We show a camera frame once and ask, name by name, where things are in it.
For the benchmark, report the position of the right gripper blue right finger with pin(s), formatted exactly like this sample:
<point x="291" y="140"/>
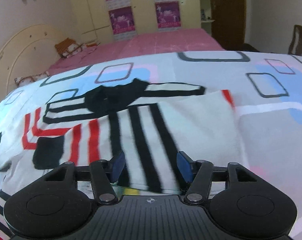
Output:
<point x="198" y="175"/>

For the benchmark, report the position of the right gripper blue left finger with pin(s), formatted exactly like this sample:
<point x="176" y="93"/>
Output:
<point x="103" y="174"/>

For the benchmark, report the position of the striped red black white sweater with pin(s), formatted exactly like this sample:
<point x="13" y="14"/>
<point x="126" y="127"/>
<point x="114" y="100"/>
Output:
<point x="149" y="122"/>

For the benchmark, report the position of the patterned white blue bedspread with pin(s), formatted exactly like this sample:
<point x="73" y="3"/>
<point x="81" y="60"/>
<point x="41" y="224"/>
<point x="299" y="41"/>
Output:
<point x="266" y="91"/>

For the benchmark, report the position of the pink bed sheet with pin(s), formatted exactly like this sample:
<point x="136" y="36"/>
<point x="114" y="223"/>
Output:
<point x="146" y="44"/>

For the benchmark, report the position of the cream bed headboard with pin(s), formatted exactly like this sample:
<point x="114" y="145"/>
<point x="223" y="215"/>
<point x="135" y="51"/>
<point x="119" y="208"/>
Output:
<point x="30" y="51"/>

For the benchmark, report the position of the lower left purple poster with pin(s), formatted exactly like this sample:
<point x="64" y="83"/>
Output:
<point x="122" y="20"/>

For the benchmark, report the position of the dark wooden chair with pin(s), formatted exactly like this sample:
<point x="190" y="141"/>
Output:
<point x="295" y="47"/>

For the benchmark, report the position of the lower right purple poster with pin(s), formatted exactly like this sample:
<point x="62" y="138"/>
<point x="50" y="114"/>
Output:
<point x="168" y="14"/>

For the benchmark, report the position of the cream wardrobe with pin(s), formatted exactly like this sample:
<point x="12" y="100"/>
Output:
<point x="93" y="20"/>

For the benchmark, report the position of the dark brown door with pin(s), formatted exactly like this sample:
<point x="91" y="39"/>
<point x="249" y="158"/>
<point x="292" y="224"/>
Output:
<point x="228" y="28"/>

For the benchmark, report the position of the wall shelf unit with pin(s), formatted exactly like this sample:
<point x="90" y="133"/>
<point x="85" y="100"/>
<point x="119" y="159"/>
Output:
<point x="206" y="16"/>

